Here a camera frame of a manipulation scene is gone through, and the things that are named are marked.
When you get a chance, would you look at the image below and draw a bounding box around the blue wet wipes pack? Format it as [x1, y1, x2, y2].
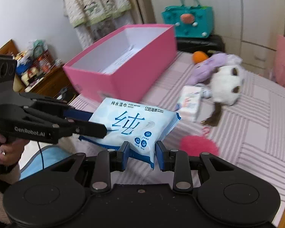
[80, 98, 181, 169]

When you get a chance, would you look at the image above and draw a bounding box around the small tissue pack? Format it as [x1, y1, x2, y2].
[176, 85, 202, 123]

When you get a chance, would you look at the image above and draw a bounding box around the purple plush toy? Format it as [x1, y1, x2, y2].
[187, 52, 242, 86]

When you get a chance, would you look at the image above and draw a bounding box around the white brown plush cat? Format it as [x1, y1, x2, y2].
[201, 65, 244, 127]

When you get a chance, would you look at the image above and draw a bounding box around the orange soft ball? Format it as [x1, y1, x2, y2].
[192, 51, 209, 64]

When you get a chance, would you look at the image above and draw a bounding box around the person's left hand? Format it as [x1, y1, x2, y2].
[0, 134, 30, 166]

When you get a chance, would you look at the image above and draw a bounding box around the wooden cluttered side table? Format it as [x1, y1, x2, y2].
[0, 39, 79, 104]

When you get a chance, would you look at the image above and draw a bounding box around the pink cardboard box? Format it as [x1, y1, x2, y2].
[63, 24, 177, 102]

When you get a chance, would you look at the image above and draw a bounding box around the hanging cream green robe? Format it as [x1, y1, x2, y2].
[63, 0, 135, 49]

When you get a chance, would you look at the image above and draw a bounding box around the black suitcase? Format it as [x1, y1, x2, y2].
[177, 35, 225, 55]

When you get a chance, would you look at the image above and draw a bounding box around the teal felt tote bag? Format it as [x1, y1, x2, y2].
[161, 0, 214, 38]

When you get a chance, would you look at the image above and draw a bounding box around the white wardrobe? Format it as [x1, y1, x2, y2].
[151, 0, 285, 78]

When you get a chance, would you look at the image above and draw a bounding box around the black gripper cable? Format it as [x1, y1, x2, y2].
[37, 141, 45, 173]

